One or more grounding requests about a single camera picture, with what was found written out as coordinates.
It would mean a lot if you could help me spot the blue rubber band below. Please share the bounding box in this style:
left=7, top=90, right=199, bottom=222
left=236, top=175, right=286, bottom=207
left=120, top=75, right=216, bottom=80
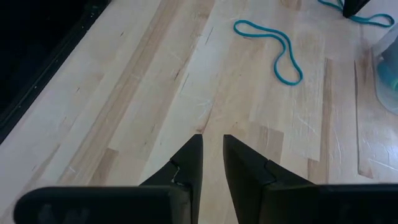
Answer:
left=233, top=19, right=304, bottom=86
left=317, top=0, right=396, bottom=29

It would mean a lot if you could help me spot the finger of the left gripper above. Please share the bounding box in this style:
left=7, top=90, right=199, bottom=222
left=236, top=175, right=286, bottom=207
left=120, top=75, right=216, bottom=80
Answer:
left=341, top=0, right=371, bottom=19

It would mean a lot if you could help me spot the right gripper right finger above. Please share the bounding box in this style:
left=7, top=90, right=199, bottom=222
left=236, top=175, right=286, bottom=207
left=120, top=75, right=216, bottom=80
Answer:
left=223, top=134, right=315, bottom=224

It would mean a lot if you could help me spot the clear plastic bin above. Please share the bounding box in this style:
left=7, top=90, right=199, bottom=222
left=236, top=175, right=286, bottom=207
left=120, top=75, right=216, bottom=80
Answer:
left=371, top=24, right=398, bottom=116

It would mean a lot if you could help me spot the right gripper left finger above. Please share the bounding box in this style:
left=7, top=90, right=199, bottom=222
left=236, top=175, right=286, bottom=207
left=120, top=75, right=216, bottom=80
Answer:
left=139, top=134, right=203, bottom=224

